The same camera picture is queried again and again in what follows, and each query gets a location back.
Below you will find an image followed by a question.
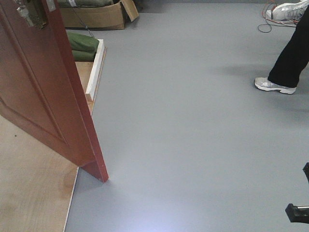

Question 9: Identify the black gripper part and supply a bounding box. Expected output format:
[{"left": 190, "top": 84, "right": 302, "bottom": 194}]
[{"left": 285, "top": 162, "right": 309, "bottom": 223}]

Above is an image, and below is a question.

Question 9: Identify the brown wooden door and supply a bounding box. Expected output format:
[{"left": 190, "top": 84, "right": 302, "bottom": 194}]
[{"left": 0, "top": 0, "right": 109, "bottom": 182}]

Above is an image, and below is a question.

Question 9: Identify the seated person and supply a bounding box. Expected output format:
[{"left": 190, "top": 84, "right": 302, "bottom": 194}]
[{"left": 254, "top": 0, "right": 309, "bottom": 94}]

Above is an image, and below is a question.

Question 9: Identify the plywood base platform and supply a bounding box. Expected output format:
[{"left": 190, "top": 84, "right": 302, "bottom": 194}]
[{"left": 0, "top": 47, "right": 108, "bottom": 232}]

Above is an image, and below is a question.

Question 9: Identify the lower green sandbag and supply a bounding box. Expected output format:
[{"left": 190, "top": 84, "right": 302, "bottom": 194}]
[{"left": 72, "top": 50, "right": 96, "bottom": 62}]

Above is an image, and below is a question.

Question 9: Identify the green sandbag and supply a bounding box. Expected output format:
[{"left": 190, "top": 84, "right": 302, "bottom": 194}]
[
  {"left": 67, "top": 32, "right": 99, "bottom": 52},
  {"left": 72, "top": 50, "right": 96, "bottom": 62}
]

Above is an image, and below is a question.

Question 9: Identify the upper green sandbag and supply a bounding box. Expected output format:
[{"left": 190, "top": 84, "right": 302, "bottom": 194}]
[{"left": 67, "top": 32, "right": 99, "bottom": 52}]

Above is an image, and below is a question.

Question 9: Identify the open cardboard box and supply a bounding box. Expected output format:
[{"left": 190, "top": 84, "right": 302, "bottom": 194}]
[{"left": 60, "top": 0, "right": 139, "bottom": 29}]

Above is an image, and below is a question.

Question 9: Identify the orange cable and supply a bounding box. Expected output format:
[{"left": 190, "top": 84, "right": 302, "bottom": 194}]
[{"left": 257, "top": 0, "right": 300, "bottom": 33}]

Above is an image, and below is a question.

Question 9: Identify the white wooden edge rail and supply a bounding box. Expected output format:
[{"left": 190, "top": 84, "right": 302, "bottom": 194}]
[{"left": 85, "top": 39, "right": 106, "bottom": 102}]

